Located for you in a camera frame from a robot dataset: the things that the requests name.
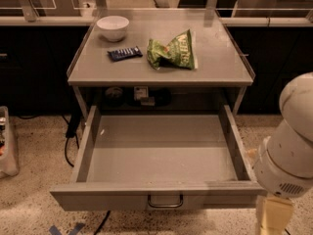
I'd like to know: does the grey top drawer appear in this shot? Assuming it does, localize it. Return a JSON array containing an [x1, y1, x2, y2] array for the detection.
[[51, 106, 265, 211]]

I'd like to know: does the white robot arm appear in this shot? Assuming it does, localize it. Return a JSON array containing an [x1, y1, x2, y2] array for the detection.
[[252, 72, 313, 235]]

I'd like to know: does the grey drawer cabinet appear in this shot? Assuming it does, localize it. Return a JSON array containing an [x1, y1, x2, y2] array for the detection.
[[67, 9, 255, 117]]

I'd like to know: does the white labelled box in cabinet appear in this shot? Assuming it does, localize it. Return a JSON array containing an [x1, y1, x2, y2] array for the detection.
[[134, 86, 156, 106]]

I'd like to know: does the green chip bag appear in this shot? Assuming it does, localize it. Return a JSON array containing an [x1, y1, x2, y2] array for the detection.
[[147, 29, 198, 70]]

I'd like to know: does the dark round object in cabinet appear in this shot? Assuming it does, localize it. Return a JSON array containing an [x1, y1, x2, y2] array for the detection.
[[105, 87, 124, 107]]

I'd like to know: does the dark blue candy bar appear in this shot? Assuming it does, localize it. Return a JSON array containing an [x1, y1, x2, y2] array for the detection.
[[108, 47, 143, 62]]

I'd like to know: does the white ceramic bowl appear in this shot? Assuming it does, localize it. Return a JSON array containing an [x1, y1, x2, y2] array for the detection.
[[96, 16, 129, 42]]

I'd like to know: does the clear plastic bin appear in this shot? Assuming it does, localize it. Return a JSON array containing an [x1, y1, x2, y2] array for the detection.
[[0, 106, 19, 178]]

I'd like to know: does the metal top drawer handle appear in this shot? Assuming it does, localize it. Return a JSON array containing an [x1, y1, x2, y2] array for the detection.
[[148, 195, 184, 209]]

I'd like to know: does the black cable under drawer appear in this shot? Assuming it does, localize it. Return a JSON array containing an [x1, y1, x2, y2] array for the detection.
[[92, 210, 112, 235]]

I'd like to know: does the black cable left floor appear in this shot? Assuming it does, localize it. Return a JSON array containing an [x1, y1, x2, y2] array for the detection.
[[61, 113, 81, 168]]

